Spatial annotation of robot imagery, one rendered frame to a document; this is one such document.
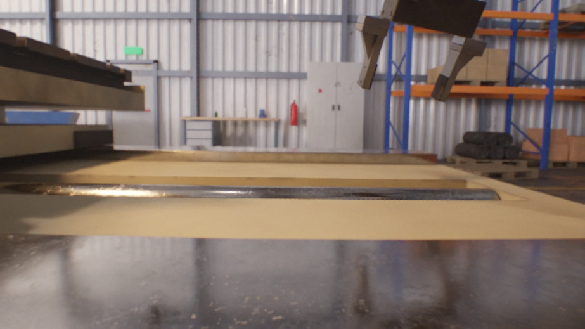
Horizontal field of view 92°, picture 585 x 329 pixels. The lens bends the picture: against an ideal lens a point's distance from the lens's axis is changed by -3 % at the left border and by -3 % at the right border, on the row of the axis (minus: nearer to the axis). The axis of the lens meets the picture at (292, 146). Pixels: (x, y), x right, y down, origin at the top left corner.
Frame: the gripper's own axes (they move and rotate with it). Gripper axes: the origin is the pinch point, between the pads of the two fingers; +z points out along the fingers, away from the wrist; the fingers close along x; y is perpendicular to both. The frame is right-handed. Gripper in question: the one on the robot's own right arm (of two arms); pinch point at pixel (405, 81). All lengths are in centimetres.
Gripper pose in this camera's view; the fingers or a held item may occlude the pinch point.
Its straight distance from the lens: 51.0
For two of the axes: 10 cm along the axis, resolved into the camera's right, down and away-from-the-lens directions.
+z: -1.8, 8.7, 4.5
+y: 0.9, 4.7, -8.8
